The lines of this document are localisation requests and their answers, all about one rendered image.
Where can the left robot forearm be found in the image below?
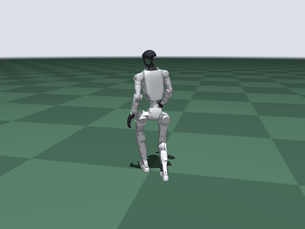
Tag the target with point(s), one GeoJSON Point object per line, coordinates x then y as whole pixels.
{"type": "Point", "coordinates": [134, 106]}

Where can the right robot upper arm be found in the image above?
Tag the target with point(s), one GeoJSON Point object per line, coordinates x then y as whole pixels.
{"type": "Point", "coordinates": [167, 82]}

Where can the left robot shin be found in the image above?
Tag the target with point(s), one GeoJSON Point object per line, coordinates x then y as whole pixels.
{"type": "Point", "coordinates": [142, 150]}

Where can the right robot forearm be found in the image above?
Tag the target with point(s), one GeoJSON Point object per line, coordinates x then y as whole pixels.
{"type": "Point", "coordinates": [165, 98]}

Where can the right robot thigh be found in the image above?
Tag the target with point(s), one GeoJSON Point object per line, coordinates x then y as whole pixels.
{"type": "Point", "coordinates": [163, 126]}

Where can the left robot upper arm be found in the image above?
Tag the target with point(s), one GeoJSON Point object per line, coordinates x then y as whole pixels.
{"type": "Point", "coordinates": [137, 85]}

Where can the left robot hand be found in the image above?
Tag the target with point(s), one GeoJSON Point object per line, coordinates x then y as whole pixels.
{"type": "Point", "coordinates": [129, 120]}

